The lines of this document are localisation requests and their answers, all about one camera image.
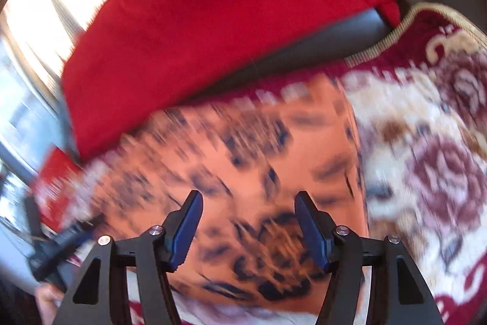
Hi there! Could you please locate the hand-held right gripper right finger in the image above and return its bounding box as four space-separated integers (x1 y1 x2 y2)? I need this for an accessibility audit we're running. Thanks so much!
294 190 446 325

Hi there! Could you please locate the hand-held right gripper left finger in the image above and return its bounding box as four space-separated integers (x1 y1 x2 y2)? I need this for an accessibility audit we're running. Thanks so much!
51 190 205 325

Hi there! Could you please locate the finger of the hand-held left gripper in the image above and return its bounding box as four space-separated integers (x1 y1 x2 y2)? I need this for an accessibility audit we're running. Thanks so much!
55 216 101 249

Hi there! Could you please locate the orange floral garment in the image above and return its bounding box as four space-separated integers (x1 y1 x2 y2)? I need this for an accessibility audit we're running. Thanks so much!
72 76 371 316

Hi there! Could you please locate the person's left hand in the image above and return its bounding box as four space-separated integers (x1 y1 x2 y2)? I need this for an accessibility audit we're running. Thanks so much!
33 282 68 325

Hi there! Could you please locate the red gift box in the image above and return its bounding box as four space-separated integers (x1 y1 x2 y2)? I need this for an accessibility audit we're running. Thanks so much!
30 148 86 224

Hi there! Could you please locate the red floral sofa mat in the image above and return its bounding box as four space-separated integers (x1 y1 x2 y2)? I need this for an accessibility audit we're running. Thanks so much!
49 3 487 325

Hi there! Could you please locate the dark leather sofa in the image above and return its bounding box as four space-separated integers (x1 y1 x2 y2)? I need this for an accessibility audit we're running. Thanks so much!
186 0 487 101

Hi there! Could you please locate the red blanket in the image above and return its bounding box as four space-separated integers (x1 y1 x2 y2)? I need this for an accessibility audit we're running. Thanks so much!
61 0 404 162

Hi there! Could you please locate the dotted beige curtain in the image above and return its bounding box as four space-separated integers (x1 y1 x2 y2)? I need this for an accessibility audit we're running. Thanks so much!
0 0 153 158

